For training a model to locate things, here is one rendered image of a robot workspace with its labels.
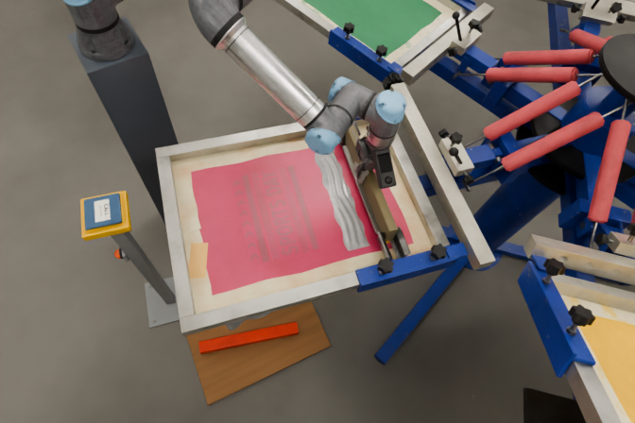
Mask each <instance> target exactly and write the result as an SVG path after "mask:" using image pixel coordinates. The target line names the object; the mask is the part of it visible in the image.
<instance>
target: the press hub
mask: <svg viewBox="0 0 635 423"><path fill-rule="evenodd" d="M598 62H599V67H600V69H601V72H602V74H603V76H604V77H605V79H606V80H607V82H608V83H609V84H610V85H611V86H595V87H592V88H590V89H589V90H587V91H586V92H585V94H584V95H583V96H582V97H581V98H580V99H579V100H578V101H577V96H576V97H574V98H572V99H571V100H569V101H567V102H565V103H563V104H561V105H560V106H561V107H562V108H564V109H565V110H567V111H568V112H567V113H566V114H565V116H564V117H563V119H562V121H559V119H557V118H556V117H554V116H552V115H551V114H549V113H548V112H546V113H544V114H542V115H540V116H538V117H537V118H535V119H533V120H531V121H530V126H531V130H530V129H528V128H527V127H525V126H523V125H521V126H519V128H518V130H517V133H516V139H515V140H516V141H519V140H523V139H527V138H532V137H536V136H540V135H545V134H549V133H553V132H555V131H557V130H559V129H561V128H563V127H565V126H567V125H569V124H571V123H572V122H574V121H576V120H578V119H580V118H582V117H584V116H586V115H588V114H590V113H592V112H594V111H596V112H599V113H600V114H601V115H604V114H606V113H608V112H610V111H612V110H615V109H617V108H619V107H621V106H623V105H624V104H625V102H626V99H627V100H628V102H632V104H630V105H628V106H627V108H626V115H625V119H624V120H626V121H629V122H630V123H631V129H630V132H629V136H628V140H627V144H626V149H627V150H628V151H630V152H631V153H633V154H635V34H622V35H617V36H615V37H612V38H611V39H609V40H608V41H607V42H606V43H605V44H604V45H603V46H602V48H601V49H600V51H599V55H598ZM623 109H624V108H622V109H620V110H617V111H616V112H614V113H612V114H610V115H608V116H606V117H604V120H605V123H604V125H603V126H602V127H600V128H598V129H596V130H594V131H592V132H590V133H588V134H586V135H584V136H582V137H580V138H578V139H576V140H574V141H572V142H571V143H572V144H571V145H566V146H563V147H560V148H558V149H556V150H554V151H552V152H549V153H547V154H545V156H546V157H547V158H548V159H549V160H550V161H551V163H546V164H543V165H539V166H535V167H531V168H529V169H528V170H527V171H528V172H529V173H527V174H522V175H519V176H518V177H517V178H516V179H515V180H514V181H513V182H510V183H507V184H503V185H501V186H500V187H499V188H498V189H497V190H496V191H495V192H494V194H493V195H492V196H491V197H490V198H489V199H488V200H487V201H486V202H485V204H484V205H483V206H482V207H481V208H480V209H479V210H478V211H477V212H476V213H475V214H474V216H473V218H474V220H475V222H476V224H477V225H478V227H479V228H480V230H481V232H482V234H483V236H484V238H485V240H486V242H487V244H488V246H489V249H490V251H491V252H492V254H493V256H494V258H495V260H496V261H495V262H493V263H492V264H491V265H490V266H487V267H484V268H480V269H477V270H476V271H484V270H488V269H491V268H492V267H493V266H495V265H496V264H497V263H498V262H499V261H500V260H501V258H502V254H500V253H496V252H493V251H495V250H496V249H497V248H498V247H499V246H501V245H502V244H503V243H504V242H506V241H507V240H508V239H509V238H510V237H512V236H513V235H514V234H515V233H516V232H518V231H519V230H520V229H521V228H523V227H524V226H525V225H526V224H527V223H529V222H530V221H531V220H532V219H534V218H535V217H536V216H537V215H538V214H540V213H541V212H542V211H543V210H545V209H546V208H547V207H548V206H549V205H551V204H552V203H553V202H554V201H555V200H557V199H558V198H559V197H560V195H565V193H566V187H565V174H564V172H566V173H568V174H570V175H572V176H573V177H575V178H579V179H583V178H584V177H585V176H586V175H585V166H584V157H583V152H586V153H588V154H592V155H595V156H601V160H602V157H603V153H604V149H605V145H606V141H607V138H608V134H609V128H610V124H611V122H614V120H621V117H622V113H623ZM634 176H635V170H634V169H633V168H631V167H630V166H628V165H627V164H625V163H624V162H622V166H621V170H620V174H619V177H618V181H617V184H618V183H622V182H625V181H627V180H629V179H631V178H633V177H634Z"/></svg>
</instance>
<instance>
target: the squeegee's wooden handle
mask: <svg viewBox="0 0 635 423"><path fill-rule="evenodd" d="M344 138H345V141H344V144H345V145H346V146H347V148H348V150H349V153H350V155H351V158H352V162H353V164H354V163H355V162H357V163H358V164H360V162H362V161H361V160H359V159H358V157H357V154H356V152H355V146H356V142H357V139H360V137H359V135H358V133H357V130H356V128H355V126H351V127H350V128H349V129H348V131H347V132H346V134H345V135H344ZM362 186H363V189H364V191H365V194H366V196H367V199H368V201H369V204H370V207H371V209H372V212H373V214H374V217H375V219H376V222H377V224H378V227H379V229H380V231H381V232H383V235H384V237H385V240H386V242H387V241H390V240H393V238H394V237H395V235H396V233H397V232H398V228H397V225H396V223H395V221H394V218H393V216H392V214H391V211H390V209H389V206H388V205H387V203H386V199H385V196H384V194H383V192H382V189H380V188H379V185H378V181H377V177H376V176H375V174H374V171H373V170H369V174H368V175H367V176H366V177H365V180H364V181H363V183H362Z"/></svg>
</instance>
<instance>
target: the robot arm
mask: <svg viewBox="0 0 635 423"><path fill-rule="evenodd" d="M63 1H64V3H65V5H66V7H67V8H68V10H69V12H70V14H71V16H72V18H73V20H74V22H75V24H76V27H77V44H78V46H79V48H80V50H81V52H82V54H83V55H84V56H85V57H86V58H88V59H91V60H95V61H112V60H116V59H121V58H123V57H124V56H125V55H126V54H127V53H128V52H129V51H130V50H131V49H132V47H133V45H134V39H133V36H132V33H131V31H130V29H129V27H128V26H127V25H126V24H125V23H124V22H123V20H122V19H121V18H120V17H119V15H118V12H117V9H116V6H117V5H118V4H120V3H121V2H122V1H124V0H63ZM251 1H252V0H188V3H189V8H190V11H191V14H192V16H193V19H194V21H195V23H196V25H197V28H198V29H199V31H200V32H201V34H202V35H203V37H204V38H205V39H206V40H207V41H208V42H209V43H210V44H211V45H212V46H213V47H214V48H215V49H216V50H224V51H225V52H226V53H227V54H228V55H229V56H230V57H231V58H232V59H233V60H234V61H235V62H236V63H237V64H238V65H239V66H240V67H241V68H242V69H243V70H245V71H246V72H247V73H248V74H249V75H250V76H251V77H252V78H253V79H254V80H255V81H256V82H257V83H258V84H259V85H260V86H261V87H262V88H263V89H264V90H265V91H266V92H267V93H268V94H269V95H270V96H271V97H272V98H273V99H274V100H275V101H277V102H278V103H279V104H280V105H281V106H282V107H283V108H284V109H285V110H286V111H287V112H288V113H289V114H290V115H291V116H292V117H293V118H294V119H295V120H296V121H297V122H298V123H299V124H300V125H301V126H302V127H304V128H305V129H306V130H307V133H306V136H305V142H306V143H307V144H308V147H309V148H310V149H311V150H313V151H314V152H316V153H318V154H319V155H328V154H331V153H332V152H333V150H334V149H335V147H336V146H337V145H338V144H340V142H341V139H342V138H343V136H344V135H345V134H346V132H347V131H348V129H349V128H350V127H351V125H352V123H353V122H354V121H355V119H356V118H357V117H359V118H361V119H363V120H366V121H368V122H369V125H367V127H366V129H367V131H368V132H367V137H366V135H364V136H365V137H364V136H363V138H361V139H357V142H356V146H355V152H356V154H357V157H358V159H359V160H361V161H362V162H360V164H358V163H357V162H355V163H354V169H355V173H356V181H357V183H358V184H362V183H363V181H364V180H365V177H366V176H367V175H368V174H369V170H373V169H375V176H376V177H377V181H378V185H379V188H380V189H385V188H389V187H394V186H396V185H397V183H396V178H395V174H394V169H393V164H392V159H391V156H390V151H389V148H390V146H391V145H392V143H393V141H394V139H395V137H396V134H397V131H398V128H399V126H400V123H401V121H402V120H403V118H404V112H405V109H406V100H405V98H404V97H403V95H402V94H401V93H399V92H396V91H391V90H386V91H383V92H381V93H376V92H374V91H372V90H370V89H368V88H366V87H364V86H362V85H360V84H358V83H357V82H356V81H353V80H350V79H348V78H345V77H343V76H342V77H339V78H338V79H337V80H336V81H335V82H334V84H333V86H332V87H331V89H330V91H329V94H328V101H329V102H330V105H329V106H328V107H326V106H325V104H324V103H323V102H322V101H321V100H320V99H319V98H318V97H317V96H316V95H315V94H314V93H313V92H312V91H311V90H310V89H309V88H308V87H307V86H306V85H305V84H304V83H303V82H302V81H301V80H300V79H299V78H298V77H297V76H296V75H295V74H294V73H293V72H292V71H291V70H290V69H289V68H288V67H287V66H286V65H285V64H284V63H283V62H282V61H281V60H280V59H279V58H278V57H277V56H276V55H275V54H274V53H273V52H272V51H271V50H270V49H269V48H268V47H267V46H266V45H265V44H264V43H263V42H262V41H261V40H260V39H259V38H258V37H257V36H256V35H255V34H254V33H253V32H252V31H251V30H250V29H249V28H248V27H247V25H246V18H245V16H244V15H243V14H242V13H241V12H240V11H241V10H242V9H243V8H244V7H245V6H247V5H248V4H249V3H250V2H251ZM364 139H366V140H364ZM356 147H357V148H356Z"/></svg>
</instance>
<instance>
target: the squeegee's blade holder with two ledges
mask: <svg viewBox="0 0 635 423"><path fill-rule="evenodd" d="M342 149H343V151H344V154H345V156H346V159H347V161H348V164H349V166H350V168H351V171H352V175H353V177H354V180H355V182H356V185H357V188H358V190H359V193H360V195H361V197H362V199H363V202H364V204H365V207H366V210H367V212H368V215H369V219H370V221H371V223H372V226H373V228H374V231H375V233H376V234H378V233H377V232H379V231H380V229H379V227H378V224H377V222H376V219H375V217H374V214H373V212H372V209H371V207H370V204H369V201H368V199H367V196H366V194H365V191H364V189H363V186H362V184H358V183H357V181H356V173H355V169H354V164H353V162H352V158H351V155H350V153H349V150H348V148H347V146H346V145H343V146H342Z"/></svg>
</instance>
